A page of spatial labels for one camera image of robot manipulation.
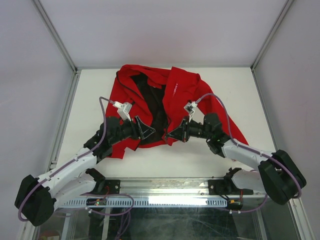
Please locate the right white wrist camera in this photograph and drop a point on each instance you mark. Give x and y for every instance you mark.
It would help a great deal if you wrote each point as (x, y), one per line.
(190, 108)

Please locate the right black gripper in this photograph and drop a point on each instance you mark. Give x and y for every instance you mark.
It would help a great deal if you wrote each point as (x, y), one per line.
(177, 133)

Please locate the red zip jacket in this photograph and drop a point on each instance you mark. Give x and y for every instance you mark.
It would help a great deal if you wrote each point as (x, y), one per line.
(158, 96)

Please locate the slotted cable duct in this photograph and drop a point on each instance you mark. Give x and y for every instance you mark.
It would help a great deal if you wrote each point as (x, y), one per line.
(146, 202)

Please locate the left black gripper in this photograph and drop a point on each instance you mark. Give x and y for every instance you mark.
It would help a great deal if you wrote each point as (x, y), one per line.
(144, 131)

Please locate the aluminium frame post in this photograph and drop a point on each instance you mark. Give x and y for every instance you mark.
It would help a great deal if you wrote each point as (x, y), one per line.
(54, 34)
(272, 33)

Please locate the right aluminium frame post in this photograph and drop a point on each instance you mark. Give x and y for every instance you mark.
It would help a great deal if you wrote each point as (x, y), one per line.
(272, 33)

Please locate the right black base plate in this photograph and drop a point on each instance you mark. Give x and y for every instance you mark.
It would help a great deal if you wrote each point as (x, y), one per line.
(217, 187)

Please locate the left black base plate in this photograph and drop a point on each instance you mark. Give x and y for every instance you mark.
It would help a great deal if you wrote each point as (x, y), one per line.
(108, 187)

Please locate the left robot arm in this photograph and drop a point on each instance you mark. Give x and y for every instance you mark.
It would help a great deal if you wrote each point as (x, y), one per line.
(98, 147)

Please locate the aluminium mounting rail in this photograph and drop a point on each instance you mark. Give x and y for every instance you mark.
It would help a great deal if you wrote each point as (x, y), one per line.
(160, 186)

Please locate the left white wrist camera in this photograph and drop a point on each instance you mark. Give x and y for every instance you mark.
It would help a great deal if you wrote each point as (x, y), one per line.
(123, 110)

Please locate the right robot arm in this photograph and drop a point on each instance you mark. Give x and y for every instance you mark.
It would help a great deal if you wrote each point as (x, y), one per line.
(273, 173)

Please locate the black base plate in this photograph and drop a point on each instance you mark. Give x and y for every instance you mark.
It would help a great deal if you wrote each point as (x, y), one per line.
(217, 187)
(108, 187)

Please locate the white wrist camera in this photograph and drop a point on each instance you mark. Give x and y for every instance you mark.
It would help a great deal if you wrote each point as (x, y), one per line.
(123, 110)
(190, 108)

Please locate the left aluminium frame post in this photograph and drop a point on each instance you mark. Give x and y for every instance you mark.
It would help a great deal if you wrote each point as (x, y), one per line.
(54, 34)

